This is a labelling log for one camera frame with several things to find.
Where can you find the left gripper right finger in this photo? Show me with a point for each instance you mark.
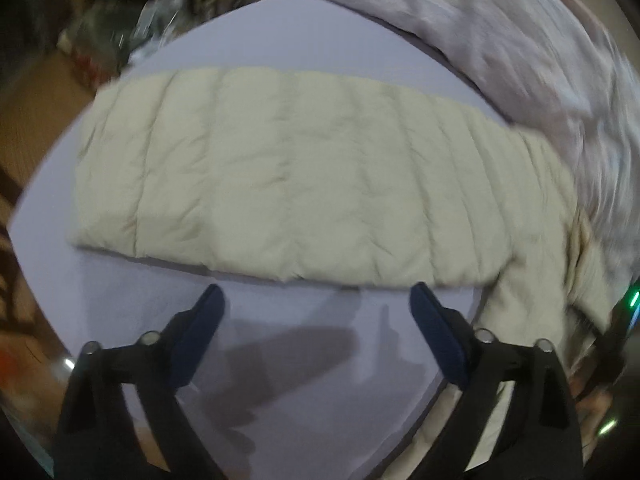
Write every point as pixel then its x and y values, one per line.
pixel 540 436

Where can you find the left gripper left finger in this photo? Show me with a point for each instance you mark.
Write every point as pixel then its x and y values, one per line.
pixel 95 438

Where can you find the pink floral duvet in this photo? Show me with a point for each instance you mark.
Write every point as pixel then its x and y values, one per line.
pixel 549 65

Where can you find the lavender bed sheet mattress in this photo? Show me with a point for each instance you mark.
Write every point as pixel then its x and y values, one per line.
pixel 300 381

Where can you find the dark cluttered shelf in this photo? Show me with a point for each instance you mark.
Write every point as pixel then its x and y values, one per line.
pixel 112 37

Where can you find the beige quilted down jacket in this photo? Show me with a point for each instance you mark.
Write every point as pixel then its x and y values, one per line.
pixel 341 181

